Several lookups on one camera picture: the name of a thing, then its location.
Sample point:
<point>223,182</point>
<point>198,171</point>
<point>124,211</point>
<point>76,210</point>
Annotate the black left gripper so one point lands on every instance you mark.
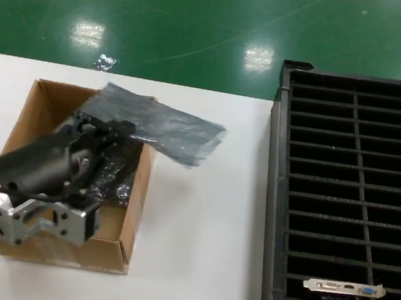
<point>37,166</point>

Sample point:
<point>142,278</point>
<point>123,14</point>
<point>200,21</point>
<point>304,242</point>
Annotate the grey antistatic bag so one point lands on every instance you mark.
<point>173,132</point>

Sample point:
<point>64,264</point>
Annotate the graphics card with silver bracket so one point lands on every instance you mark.
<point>344,287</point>

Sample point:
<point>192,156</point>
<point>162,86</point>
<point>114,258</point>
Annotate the anti-static bags in box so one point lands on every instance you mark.
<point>116,180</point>

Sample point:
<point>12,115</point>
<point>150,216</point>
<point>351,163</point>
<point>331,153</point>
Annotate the brown cardboard box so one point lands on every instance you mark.
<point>45,101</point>

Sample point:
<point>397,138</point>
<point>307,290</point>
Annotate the black slotted plastic container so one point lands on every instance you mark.
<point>275,166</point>

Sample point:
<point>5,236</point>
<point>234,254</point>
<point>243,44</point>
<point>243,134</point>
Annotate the crumpled foil scrap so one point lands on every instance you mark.
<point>105,63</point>

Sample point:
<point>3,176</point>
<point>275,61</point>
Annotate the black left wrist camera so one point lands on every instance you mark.
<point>92,222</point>

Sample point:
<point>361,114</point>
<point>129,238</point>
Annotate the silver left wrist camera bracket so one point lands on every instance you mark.
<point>67,225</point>

